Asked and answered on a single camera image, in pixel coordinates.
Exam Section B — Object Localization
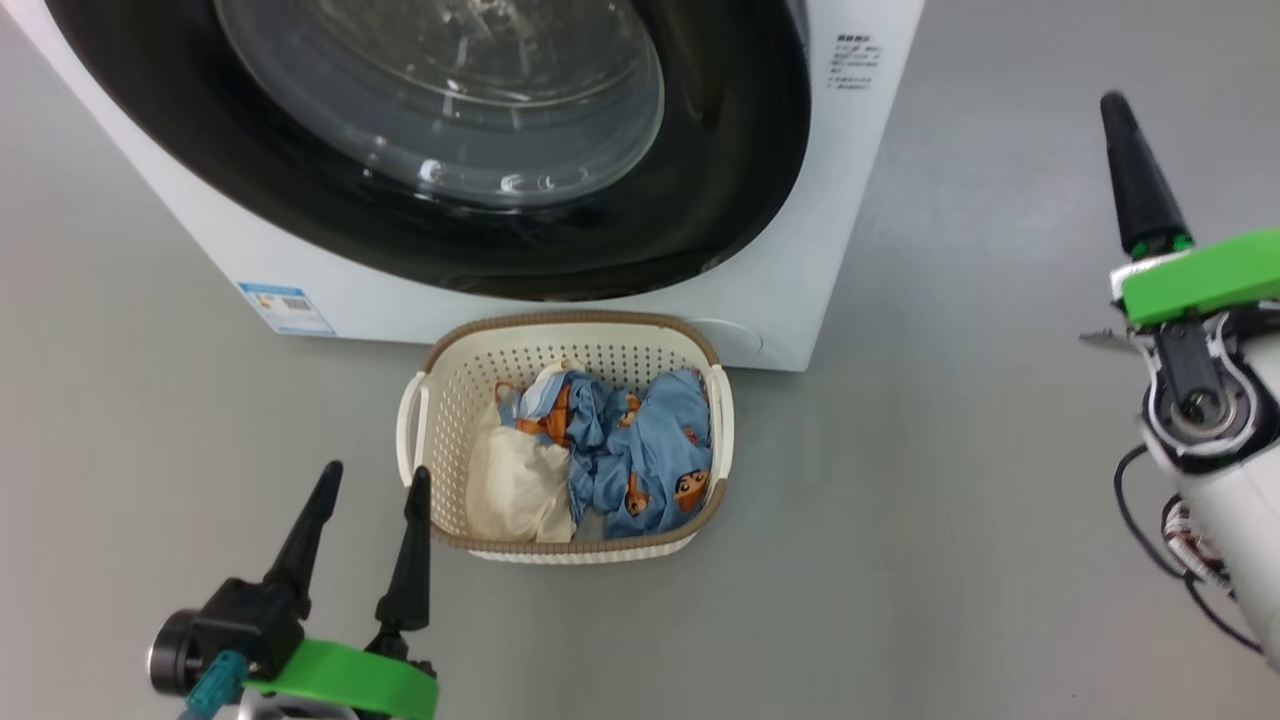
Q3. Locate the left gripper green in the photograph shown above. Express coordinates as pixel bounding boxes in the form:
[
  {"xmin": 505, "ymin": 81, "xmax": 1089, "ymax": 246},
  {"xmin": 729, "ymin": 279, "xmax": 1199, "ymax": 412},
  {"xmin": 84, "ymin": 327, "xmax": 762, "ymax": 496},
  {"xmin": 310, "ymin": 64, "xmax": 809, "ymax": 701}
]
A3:
[{"xmin": 235, "ymin": 460, "xmax": 441, "ymax": 720}]

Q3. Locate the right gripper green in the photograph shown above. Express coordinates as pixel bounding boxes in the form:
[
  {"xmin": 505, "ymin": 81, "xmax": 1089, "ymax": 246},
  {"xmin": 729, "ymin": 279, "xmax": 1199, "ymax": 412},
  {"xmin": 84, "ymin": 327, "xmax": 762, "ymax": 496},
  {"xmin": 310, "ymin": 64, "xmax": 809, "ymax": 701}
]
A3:
[{"xmin": 1100, "ymin": 92, "xmax": 1280, "ymax": 327}]

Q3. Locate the cream white garment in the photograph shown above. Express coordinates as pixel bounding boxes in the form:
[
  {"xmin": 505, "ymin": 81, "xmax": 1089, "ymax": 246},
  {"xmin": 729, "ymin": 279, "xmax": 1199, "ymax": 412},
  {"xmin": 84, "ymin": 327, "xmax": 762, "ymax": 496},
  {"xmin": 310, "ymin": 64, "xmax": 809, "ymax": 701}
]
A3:
[{"xmin": 465, "ymin": 385, "xmax": 578, "ymax": 544}]

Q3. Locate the blue cartoon print garment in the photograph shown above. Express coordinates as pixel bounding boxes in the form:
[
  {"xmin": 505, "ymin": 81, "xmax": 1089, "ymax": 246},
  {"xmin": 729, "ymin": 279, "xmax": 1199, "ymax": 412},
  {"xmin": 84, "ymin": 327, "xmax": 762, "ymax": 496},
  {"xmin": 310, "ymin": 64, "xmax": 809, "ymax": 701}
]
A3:
[{"xmin": 495, "ymin": 365, "xmax": 714, "ymax": 541}]

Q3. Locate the black round glass door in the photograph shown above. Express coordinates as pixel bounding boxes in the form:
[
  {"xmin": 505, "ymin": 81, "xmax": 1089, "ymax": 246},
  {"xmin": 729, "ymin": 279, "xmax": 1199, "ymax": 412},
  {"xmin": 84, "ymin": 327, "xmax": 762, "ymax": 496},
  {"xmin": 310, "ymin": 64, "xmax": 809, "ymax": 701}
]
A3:
[{"xmin": 45, "ymin": 0, "xmax": 813, "ymax": 303}]

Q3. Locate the cream perforated laundry basket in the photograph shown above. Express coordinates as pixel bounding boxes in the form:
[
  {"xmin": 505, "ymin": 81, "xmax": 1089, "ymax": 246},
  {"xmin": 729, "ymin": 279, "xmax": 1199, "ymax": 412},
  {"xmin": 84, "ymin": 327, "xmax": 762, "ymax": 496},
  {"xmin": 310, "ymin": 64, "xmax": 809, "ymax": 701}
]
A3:
[{"xmin": 396, "ymin": 310, "xmax": 736, "ymax": 566}]

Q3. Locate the white front-load washing machine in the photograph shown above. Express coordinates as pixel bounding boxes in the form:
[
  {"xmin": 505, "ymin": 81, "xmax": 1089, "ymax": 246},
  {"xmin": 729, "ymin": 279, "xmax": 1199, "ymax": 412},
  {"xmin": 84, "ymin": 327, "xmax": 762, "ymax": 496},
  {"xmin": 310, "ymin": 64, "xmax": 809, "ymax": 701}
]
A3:
[{"xmin": 0, "ymin": 0, "xmax": 926, "ymax": 373}]

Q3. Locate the blue energy label sticker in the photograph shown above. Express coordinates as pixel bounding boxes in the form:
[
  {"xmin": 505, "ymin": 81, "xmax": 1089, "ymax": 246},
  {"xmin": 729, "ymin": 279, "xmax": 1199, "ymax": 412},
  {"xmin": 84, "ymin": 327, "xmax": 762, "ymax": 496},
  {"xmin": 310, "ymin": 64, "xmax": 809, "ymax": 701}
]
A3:
[{"xmin": 238, "ymin": 282, "xmax": 336, "ymax": 337}]

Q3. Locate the round white filter cover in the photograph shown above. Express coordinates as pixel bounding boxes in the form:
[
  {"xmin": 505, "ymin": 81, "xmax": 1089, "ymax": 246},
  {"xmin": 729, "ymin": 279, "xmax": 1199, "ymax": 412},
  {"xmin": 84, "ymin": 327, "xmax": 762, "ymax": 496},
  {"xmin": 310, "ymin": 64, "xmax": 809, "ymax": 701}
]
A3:
[{"xmin": 680, "ymin": 318, "xmax": 766, "ymax": 363}]

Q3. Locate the teal left cable connector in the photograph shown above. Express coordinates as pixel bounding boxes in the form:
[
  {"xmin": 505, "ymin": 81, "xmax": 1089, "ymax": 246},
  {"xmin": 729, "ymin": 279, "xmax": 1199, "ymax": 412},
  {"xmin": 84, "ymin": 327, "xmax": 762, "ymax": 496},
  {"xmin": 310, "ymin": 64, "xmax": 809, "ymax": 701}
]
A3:
[{"xmin": 185, "ymin": 650, "xmax": 248, "ymax": 719}]

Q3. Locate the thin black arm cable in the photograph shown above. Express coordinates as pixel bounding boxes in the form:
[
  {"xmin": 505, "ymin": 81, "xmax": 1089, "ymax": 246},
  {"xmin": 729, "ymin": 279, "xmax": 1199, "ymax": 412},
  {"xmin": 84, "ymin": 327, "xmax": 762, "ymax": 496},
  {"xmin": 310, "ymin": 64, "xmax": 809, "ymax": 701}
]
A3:
[{"xmin": 1113, "ymin": 445, "xmax": 1266, "ymax": 653}]

